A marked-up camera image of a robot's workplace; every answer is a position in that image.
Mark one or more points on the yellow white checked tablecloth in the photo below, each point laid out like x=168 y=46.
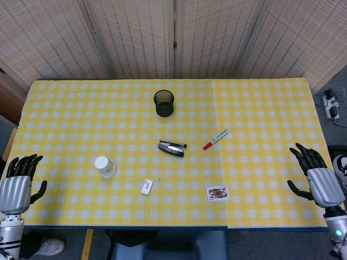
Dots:
x=81 y=130
x=271 y=122

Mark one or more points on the black mesh pen holder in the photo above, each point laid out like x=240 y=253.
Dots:
x=164 y=104

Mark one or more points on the queen of diamonds playing card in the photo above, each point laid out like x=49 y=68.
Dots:
x=217 y=193

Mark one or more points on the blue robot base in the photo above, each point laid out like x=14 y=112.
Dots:
x=173 y=246

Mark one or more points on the yellow floor tape strip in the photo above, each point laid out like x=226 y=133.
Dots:
x=87 y=243

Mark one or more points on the woven folding screen panel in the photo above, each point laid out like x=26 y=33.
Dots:
x=214 y=38
x=135 y=38
x=46 y=40
x=303 y=40

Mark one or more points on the white power strip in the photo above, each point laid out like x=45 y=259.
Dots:
x=330 y=104

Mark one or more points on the metal screen hinge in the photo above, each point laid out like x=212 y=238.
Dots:
x=175 y=44

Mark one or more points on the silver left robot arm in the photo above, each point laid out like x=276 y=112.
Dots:
x=11 y=235

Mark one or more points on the black white sneaker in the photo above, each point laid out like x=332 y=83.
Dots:
x=341 y=170

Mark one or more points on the black stapler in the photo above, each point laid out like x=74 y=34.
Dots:
x=172 y=149

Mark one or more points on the white staple box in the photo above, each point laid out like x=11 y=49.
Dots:
x=147 y=187

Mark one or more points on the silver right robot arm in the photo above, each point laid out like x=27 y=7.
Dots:
x=336 y=227

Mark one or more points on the brown wooden board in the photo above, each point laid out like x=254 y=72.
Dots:
x=11 y=100

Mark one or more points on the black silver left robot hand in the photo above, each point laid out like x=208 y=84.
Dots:
x=15 y=193

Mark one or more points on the red capped white marker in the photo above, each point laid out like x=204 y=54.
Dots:
x=215 y=140

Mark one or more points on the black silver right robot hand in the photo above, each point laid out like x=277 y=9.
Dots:
x=325 y=187

